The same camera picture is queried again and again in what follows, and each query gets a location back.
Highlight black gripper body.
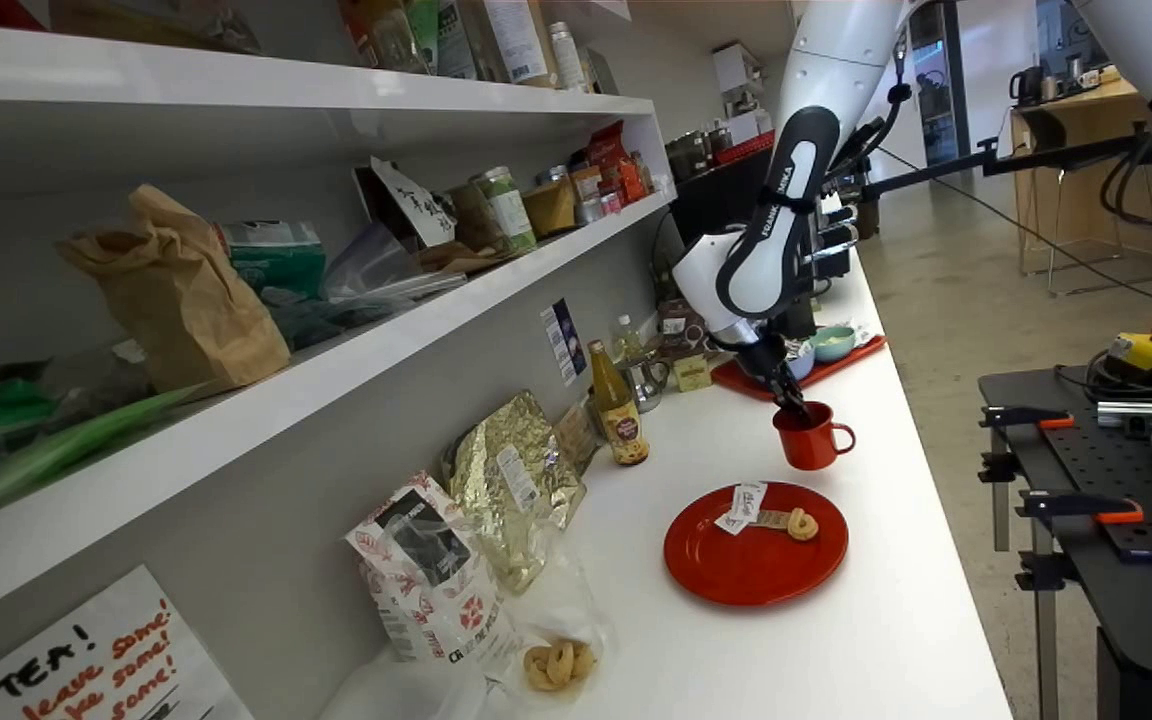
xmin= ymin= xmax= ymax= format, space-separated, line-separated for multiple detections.
xmin=731 ymin=300 xmax=823 ymax=386

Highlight red cup with handle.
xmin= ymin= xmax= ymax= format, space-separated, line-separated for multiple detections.
xmin=768 ymin=398 xmax=858 ymax=478

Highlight teal bowl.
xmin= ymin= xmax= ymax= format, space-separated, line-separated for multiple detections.
xmin=804 ymin=322 xmax=864 ymax=369

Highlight red serving tray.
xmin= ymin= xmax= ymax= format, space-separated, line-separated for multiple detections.
xmin=707 ymin=330 xmax=893 ymax=405

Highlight gold tin box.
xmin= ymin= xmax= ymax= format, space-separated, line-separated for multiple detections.
xmin=664 ymin=347 xmax=716 ymax=398

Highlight white tea bag packet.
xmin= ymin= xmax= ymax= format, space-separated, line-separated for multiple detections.
xmin=710 ymin=481 xmax=773 ymax=540

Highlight small tan cookie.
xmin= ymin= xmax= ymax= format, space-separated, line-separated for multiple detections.
xmin=774 ymin=504 xmax=823 ymax=547

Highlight clear cooking oil bottle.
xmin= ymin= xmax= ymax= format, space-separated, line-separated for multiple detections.
xmin=609 ymin=314 xmax=647 ymax=374

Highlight yellow glass bottle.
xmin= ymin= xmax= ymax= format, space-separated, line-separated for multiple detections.
xmin=583 ymin=342 xmax=654 ymax=473

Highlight red round plate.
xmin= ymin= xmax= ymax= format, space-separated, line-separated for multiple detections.
xmin=659 ymin=481 xmax=857 ymax=612

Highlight gold foil bag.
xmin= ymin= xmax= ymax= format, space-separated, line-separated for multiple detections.
xmin=445 ymin=388 xmax=592 ymax=602

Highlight green lid labelled jar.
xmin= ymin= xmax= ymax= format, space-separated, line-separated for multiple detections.
xmin=473 ymin=163 xmax=539 ymax=261

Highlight wooden drawer cabinet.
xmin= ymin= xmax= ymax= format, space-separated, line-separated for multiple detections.
xmin=1003 ymin=69 xmax=1152 ymax=289

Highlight clear plastic cookie bag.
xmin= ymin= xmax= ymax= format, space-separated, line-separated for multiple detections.
xmin=316 ymin=556 xmax=621 ymax=720

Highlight black work table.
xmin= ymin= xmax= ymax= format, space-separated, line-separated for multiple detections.
xmin=975 ymin=363 xmax=1152 ymax=720

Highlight white printed snack bag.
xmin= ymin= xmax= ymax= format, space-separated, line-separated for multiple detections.
xmin=353 ymin=153 xmax=458 ymax=254

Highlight white patterned paper bag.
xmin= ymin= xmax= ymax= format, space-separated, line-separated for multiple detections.
xmin=342 ymin=473 xmax=516 ymax=671

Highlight brown paper bag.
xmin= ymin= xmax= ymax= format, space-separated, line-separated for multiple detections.
xmin=58 ymin=179 xmax=295 ymax=398

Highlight green plastic packets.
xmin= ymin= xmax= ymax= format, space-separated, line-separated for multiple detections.
xmin=0 ymin=356 xmax=213 ymax=540

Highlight handwritten tea sign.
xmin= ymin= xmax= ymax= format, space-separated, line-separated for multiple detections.
xmin=0 ymin=564 xmax=256 ymax=720

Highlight blue white wall poster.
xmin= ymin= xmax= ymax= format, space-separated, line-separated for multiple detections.
xmin=539 ymin=294 xmax=592 ymax=394

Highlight orange handled clamp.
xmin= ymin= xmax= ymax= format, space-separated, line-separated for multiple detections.
xmin=1017 ymin=487 xmax=1149 ymax=533
xmin=975 ymin=405 xmax=1085 ymax=441

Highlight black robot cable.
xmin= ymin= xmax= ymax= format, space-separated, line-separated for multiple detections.
xmin=852 ymin=36 xmax=919 ymax=183

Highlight black camera stand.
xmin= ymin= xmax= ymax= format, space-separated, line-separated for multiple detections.
xmin=852 ymin=120 xmax=1152 ymax=208

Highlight long white wall shelf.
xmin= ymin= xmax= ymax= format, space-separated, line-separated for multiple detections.
xmin=0 ymin=183 xmax=680 ymax=641

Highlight short white wall shelf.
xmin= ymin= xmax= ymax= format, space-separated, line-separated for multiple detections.
xmin=0 ymin=15 xmax=659 ymax=208

